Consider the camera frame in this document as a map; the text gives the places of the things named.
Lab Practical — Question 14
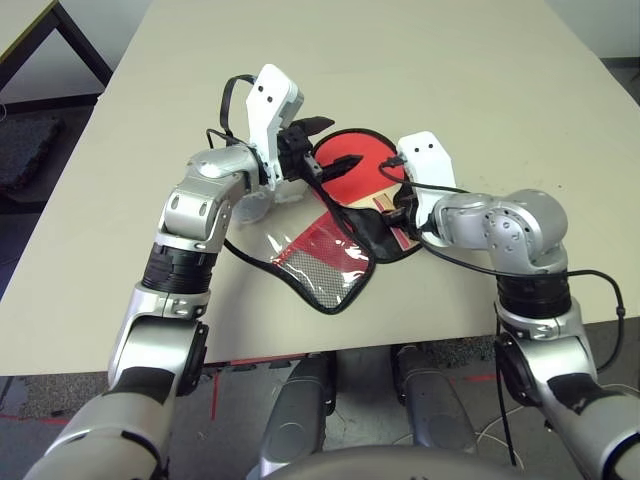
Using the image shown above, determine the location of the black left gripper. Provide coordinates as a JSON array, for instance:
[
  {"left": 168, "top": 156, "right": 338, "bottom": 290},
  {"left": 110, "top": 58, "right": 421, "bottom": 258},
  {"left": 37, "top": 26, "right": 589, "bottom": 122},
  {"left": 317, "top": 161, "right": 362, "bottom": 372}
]
[{"left": 277, "top": 115, "right": 362, "bottom": 184}]

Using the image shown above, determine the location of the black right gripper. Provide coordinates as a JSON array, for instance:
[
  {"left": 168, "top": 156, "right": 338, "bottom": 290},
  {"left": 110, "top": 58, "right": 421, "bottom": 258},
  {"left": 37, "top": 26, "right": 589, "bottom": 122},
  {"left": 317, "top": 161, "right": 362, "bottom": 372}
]
[{"left": 380, "top": 192, "right": 421, "bottom": 240}]

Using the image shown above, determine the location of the red ping-pong paddle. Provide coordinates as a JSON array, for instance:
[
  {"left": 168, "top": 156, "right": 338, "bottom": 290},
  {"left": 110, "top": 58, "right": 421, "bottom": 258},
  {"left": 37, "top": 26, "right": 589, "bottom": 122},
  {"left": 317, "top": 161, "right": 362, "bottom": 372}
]
[{"left": 313, "top": 130, "right": 419, "bottom": 251}]

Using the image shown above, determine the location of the black red paddle case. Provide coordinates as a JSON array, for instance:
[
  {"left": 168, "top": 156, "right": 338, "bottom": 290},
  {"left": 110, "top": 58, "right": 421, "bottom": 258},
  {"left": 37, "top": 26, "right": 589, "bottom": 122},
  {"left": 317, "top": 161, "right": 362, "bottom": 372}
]
[{"left": 222, "top": 127, "right": 426, "bottom": 316}]

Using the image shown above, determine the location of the grey robot right leg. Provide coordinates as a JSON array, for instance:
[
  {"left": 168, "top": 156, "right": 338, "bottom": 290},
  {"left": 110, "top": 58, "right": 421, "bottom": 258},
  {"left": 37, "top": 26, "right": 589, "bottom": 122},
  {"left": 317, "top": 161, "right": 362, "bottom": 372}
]
[{"left": 394, "top": 344, "right": 479, "bottom": 454}]

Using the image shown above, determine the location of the grey robot leg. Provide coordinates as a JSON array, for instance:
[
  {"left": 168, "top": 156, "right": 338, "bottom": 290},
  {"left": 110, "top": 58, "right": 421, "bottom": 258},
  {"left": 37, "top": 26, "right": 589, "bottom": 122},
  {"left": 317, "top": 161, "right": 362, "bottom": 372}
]
[
  {"left": 394, "top": 344, "right": 479, "bottom": 454},
  {"left": 259, "top": 357, "right": 336, "bottom": 479}
]

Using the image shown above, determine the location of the grey robot left leg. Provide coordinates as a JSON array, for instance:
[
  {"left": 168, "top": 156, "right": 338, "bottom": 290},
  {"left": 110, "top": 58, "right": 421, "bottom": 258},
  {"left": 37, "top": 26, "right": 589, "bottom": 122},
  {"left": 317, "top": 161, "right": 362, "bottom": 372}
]
[{"left": 259, "top": 357, "right": 336, "bottom": 479}]

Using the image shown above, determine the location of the grey robot torso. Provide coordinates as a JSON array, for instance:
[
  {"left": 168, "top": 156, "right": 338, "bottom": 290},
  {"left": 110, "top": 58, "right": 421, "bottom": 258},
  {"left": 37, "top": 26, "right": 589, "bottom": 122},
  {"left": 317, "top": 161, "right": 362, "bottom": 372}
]
[{"left": 249, "top": 446, "right": 531, "bottom": 480}]

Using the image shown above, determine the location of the black framed side table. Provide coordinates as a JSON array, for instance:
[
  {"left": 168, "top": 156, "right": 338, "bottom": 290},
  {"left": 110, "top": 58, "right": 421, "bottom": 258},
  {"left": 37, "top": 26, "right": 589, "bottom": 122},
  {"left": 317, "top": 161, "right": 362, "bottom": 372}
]
[{"left": 0, "top": 0, "right": 114, "bottom": 109}]

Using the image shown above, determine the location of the black foam floor mat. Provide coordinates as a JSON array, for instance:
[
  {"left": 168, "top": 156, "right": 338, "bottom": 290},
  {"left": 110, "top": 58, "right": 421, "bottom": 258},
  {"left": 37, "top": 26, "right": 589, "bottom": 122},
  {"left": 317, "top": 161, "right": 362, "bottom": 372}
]
[{"left": 0, "top": 112, "right": 66, "bottom": 201}]

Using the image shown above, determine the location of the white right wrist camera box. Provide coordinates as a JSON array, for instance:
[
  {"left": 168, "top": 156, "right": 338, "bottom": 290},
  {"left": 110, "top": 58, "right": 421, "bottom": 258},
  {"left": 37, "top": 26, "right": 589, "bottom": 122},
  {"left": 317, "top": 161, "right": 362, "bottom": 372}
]
[{"left": 397, "top": 130, "right": 456, "bottom": 249}]

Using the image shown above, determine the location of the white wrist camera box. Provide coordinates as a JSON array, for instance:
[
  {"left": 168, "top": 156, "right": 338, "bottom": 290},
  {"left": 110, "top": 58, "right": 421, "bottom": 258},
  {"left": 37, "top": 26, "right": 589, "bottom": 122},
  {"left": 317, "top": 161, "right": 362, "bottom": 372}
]
[
  {"left": 244, "top": 63, "right": 305, "bottom": 194},
  {"left": 397, "top": 130, "right": 456, "bottom": 249}
]

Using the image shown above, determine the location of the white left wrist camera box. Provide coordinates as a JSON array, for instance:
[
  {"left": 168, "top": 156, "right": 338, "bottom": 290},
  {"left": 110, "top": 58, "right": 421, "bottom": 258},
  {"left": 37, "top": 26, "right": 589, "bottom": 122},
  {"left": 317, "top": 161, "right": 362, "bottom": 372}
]
[{"left": 244, "top": 63, "right": 305, "bottom": 194}]

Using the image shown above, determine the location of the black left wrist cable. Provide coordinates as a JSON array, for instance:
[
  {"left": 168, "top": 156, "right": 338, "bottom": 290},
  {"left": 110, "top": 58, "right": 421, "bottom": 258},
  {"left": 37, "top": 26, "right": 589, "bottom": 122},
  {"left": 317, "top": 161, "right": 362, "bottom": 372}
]
[{"left": 206, "top": 74, "right": 261, "bottom": 151}]

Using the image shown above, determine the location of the thin white floor cable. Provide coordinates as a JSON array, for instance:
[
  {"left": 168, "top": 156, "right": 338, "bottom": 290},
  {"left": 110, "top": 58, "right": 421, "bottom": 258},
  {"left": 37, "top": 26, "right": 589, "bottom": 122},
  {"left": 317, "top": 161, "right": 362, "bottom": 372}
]
[{"left": 392, "top": 382, "right": 640, "bottom": 454}]

